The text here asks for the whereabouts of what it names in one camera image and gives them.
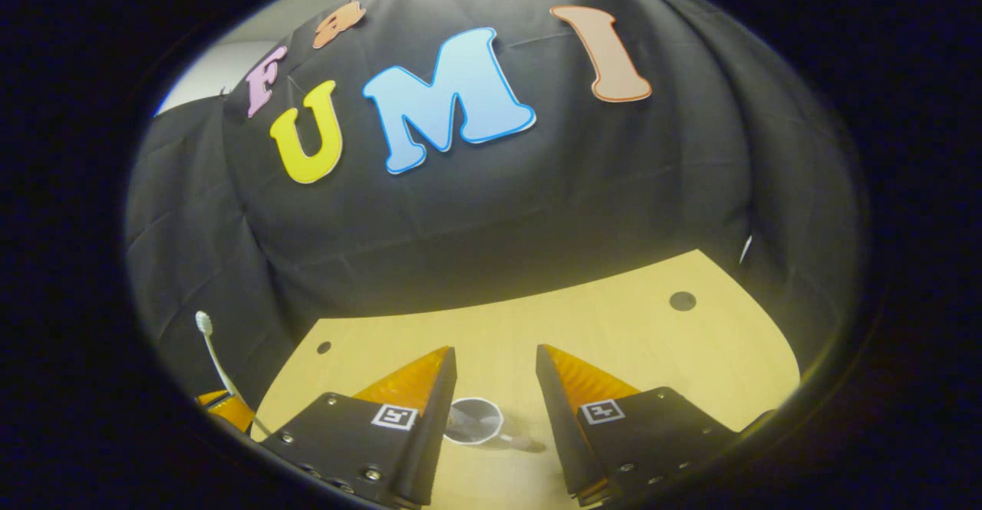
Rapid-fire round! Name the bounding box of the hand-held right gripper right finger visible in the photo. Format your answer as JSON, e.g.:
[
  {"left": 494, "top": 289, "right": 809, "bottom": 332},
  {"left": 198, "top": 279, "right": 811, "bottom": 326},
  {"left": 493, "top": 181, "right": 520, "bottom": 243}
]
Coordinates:
[{"left": 535, "top": 344, "right": 741, "bottom": 507}]

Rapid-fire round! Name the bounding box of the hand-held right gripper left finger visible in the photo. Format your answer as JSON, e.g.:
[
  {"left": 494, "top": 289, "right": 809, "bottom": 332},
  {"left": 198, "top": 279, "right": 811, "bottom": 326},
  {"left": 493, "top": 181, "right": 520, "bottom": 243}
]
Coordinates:
[{"left": 257, "top": 346, "right": 458, "bottom": 509}]

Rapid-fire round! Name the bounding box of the light wooden desktop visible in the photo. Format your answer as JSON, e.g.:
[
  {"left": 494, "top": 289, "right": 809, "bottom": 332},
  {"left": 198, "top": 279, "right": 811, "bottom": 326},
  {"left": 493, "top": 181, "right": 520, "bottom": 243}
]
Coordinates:
[{"left": 252, "top": 249, "right": 801, "bottom": 510}]

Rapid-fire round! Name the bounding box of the black backdrop cloth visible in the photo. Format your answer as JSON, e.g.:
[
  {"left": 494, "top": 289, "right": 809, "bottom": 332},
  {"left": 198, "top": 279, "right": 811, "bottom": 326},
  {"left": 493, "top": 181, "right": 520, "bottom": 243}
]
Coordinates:
[{"left": 125, "top": 0, "right": 858, "bottom": 419}]

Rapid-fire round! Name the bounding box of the white toothbrush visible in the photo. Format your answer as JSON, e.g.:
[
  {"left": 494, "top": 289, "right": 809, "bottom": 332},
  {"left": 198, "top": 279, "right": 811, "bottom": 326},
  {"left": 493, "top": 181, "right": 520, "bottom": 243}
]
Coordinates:
[{"left": 195, "top": 311, "right": 265, "bottom": 430}]

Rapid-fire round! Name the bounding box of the white cup with wooden handle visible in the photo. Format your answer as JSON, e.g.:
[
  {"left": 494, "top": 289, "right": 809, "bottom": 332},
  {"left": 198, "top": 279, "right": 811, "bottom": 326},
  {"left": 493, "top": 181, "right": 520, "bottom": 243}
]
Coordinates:
[{"left": 443, "top": 396, "right": 538, "bottom": 451}]

